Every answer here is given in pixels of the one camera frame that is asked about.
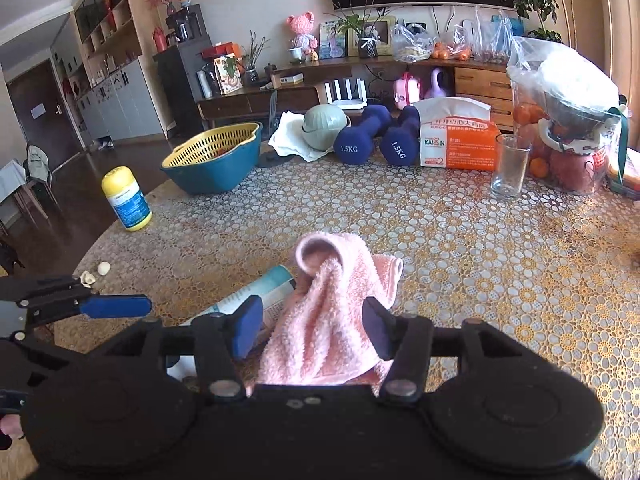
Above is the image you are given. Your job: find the small plant in dark vase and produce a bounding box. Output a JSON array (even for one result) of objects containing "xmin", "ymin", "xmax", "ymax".
[{"xmin": 325, "ymin": 0, "xmax": 396, "ymax": 59}]

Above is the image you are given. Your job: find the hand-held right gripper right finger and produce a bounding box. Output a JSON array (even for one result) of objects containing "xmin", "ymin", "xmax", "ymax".
[{"xmin": 364, "ymin": 297, "xmax": 543, "ymax": 403}]

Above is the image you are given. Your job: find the chair with draped cloth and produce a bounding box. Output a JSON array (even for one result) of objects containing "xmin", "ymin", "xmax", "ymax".
[{"xmin": 25, "ymin": 144, "xmax": 63, "ymax": 211}]

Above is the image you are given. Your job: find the clear glass cup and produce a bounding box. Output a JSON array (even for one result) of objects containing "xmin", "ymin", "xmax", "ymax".
[{"xmin": 490, "ymin": 133, "xmax": 532, "ymax": 200}]

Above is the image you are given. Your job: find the blue dumbbell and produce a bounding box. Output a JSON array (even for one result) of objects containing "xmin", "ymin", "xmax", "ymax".
[
  {"xmin": 379, "ymin": 105, "xmax": 422, "ymax": 167},
  {"xmin": 333, "ymin": 105, "xmax": 393, "ymax": 163}
]

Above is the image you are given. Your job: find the large clear plastic bag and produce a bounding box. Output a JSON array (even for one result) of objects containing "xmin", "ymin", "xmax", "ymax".
[{"xmin": 506, "ymin": 35, "xmax": 628, "ymax": 196}]

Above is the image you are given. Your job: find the twig plant in pot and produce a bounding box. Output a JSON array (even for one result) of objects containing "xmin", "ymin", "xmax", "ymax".
[{"xmin": 242, "ymin": 30, "xmax": 271, "ymax": 86}]

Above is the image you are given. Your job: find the yellow pill bottle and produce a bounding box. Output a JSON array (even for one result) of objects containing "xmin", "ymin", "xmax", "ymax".
[{"xmin": 101, "ymin": 166, "xmax": 152, "ymax": 232}]

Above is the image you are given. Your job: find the clear bag of food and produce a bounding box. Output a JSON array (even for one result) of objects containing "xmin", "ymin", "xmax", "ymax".
[{"xmin": 390, "ymin": 22, "xmax": 435, "ymax": 63}]

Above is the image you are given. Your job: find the orange box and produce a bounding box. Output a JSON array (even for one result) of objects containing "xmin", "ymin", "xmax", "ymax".
[{"xmin": 201, "ymin": 42, "xmax": 242, "ymax": 60}]

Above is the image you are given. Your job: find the teal and white tube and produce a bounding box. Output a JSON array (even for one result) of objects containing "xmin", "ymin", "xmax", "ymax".
[{"xmin": 167, "ymin": 265, "xmax": 297, "ymax": 381}]

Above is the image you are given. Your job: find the pink bear figure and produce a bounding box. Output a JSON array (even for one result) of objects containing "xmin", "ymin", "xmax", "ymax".
[{"xmin": 286, "ymin": 11, "xmax": 320, "ymax": 56}]

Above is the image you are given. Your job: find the green ribbon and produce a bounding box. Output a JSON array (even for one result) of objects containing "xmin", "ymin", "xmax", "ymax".
[{"xmin": 607, "ymin": 105, "xmax": 636, "ymax": 183}]

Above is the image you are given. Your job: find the yellow colander basket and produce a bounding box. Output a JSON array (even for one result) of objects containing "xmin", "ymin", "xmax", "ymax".
[{"xmin": 161, "ymin": 122, "xmax": 262, "ymax": 168}]

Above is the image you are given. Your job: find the yellow photo frame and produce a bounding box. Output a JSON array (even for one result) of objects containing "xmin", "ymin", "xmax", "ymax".
[{"xmin": 347, "ymin": 16, "xmax": 397, "ymax": 57}]

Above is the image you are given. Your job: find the wooden television cabinet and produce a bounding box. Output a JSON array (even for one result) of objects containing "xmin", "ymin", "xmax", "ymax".
[{"xmin": 197, "ymin": 55, "xmax": 521, "ymax": 133}]

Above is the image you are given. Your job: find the pink fluffy towel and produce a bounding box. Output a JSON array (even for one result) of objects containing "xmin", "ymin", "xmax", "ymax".
[{"xmin": 245, "ymin": 231, "xmax": 405, "ymax": 396}]

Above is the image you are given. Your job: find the printed snack bag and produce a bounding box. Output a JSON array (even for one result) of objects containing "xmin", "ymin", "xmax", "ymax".
[{"xmin": 214, "ymin": 55, "xmax": 244, "ymax": 96}]

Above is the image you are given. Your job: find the grey metal bowl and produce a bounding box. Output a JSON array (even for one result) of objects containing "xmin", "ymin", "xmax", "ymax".
[{"xmin": 542, "ymin": 87, "xmax": 613, "ymax": 128}]

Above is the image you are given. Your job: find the white router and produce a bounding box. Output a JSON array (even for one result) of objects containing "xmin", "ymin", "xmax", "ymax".
[{"xmin": 324, "ymin": 79, "xmax": 368, "ymax": 109}]

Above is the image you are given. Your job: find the small standing picture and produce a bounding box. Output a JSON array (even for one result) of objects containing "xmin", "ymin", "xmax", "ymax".
[{"xmin": 319, "ymin": 21, "xmax": 347, "ymax": 60}]

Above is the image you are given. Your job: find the white cloth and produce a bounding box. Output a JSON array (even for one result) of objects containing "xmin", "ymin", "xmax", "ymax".
[{"xmin": 268, "ymin": 111, "xmax": 341, "ymax": 161}]

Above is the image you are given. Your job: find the grey slotted spatula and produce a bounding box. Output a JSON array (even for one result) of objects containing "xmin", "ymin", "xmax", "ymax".
[{"xmin": 257, "ymin": 91, "xmax": 297, "ymax": 168}]

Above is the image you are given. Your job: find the stack of colourful books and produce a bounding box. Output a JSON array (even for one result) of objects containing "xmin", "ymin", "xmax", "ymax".
[{"xmin": 607, "ymin": 147, "xmax": 640, "ymax": 196}]

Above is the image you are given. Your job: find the clear bag of tangerines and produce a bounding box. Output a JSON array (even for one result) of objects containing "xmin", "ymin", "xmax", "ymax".
[{"xmin": 430, "ymin": 30, "xmax": 473, "ymax": 62}]

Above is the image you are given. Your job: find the black cabinet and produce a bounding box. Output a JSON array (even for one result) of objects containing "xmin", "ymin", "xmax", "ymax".
[{"xmin": 152, "ymin": 35, "xmax": 213, "ymax": 133}]

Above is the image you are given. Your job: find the wall shelf unit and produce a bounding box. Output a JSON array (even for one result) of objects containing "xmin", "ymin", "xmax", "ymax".
[{"xmin": 50, "ymin": 0, "xmax": 166, "ymax": 143}]

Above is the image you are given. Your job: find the dark wooden door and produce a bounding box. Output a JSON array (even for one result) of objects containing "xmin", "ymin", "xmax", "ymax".
[{"xmin": 5, "ymin": 57, "xmax": 83, "ymax": 171}]

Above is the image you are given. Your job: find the blue bowl with yellow colander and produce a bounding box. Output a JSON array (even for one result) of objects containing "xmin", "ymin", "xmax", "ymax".
[{"xmin": 160, "ymin": 122, "xmax": 263, "ymax": 196}]

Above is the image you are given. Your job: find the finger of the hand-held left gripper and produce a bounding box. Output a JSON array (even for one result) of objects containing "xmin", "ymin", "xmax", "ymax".
[
  {"xmin": 0, "ymin": 275, "xmax": 152, "ymax": 326},
  {"xmin": 0, "ymin": 337, "xmax": 71, "ymax": 391}
]

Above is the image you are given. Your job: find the orange and white tissue pack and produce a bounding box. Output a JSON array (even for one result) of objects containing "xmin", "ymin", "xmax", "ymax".
[{"xmin": 417, "ymin": 96, "xmax": 502, "ymax": 171}]

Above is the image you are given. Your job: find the pink toy case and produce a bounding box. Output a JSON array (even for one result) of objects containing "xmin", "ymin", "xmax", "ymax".
[{"xmin": 392, "ymin": 71, "xmax": 423, "ymax": 109}]

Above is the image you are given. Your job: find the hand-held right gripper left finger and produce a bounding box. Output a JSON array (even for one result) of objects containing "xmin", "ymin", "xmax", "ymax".
[{"xmin": 100, "ymin": 295, "xmax": 264, "ymax": 403}]

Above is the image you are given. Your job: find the black coffee machine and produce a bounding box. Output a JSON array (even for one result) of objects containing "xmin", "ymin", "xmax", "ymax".
[{"xmin": 165, "ymin": 4, "xmax": 203, "ymax": 46}]

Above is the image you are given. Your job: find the patterned white bowl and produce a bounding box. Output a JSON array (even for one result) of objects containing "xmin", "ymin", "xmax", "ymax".
[{"xmin": 537, "ymin": 117, "xmax": 621, "ymax": 156}]

